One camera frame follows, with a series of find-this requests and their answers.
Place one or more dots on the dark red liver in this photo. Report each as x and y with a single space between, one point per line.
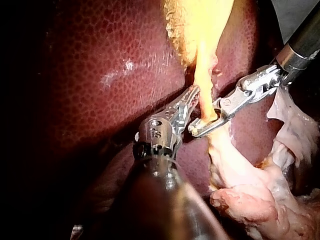
112 75

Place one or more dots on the left arm instrument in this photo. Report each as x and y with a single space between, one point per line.
156 132

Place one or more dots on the dark right arm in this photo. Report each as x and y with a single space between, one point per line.
306 42

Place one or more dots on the dark left arm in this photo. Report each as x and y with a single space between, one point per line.
170 212

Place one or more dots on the thin tube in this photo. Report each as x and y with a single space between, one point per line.
206 110

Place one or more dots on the pale fatty tissue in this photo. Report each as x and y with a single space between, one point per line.
250 200
76 232

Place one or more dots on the right arm instrument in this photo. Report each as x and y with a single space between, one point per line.
250 90

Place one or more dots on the right arm instrument jaw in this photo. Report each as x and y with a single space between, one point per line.
217 107
212 127

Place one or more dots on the white clip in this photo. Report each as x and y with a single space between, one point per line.
193 129

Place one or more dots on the gallbladder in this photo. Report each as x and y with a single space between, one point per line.
200 27

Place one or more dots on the left arm instrument jaw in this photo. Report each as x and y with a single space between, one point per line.
186 96
194 101

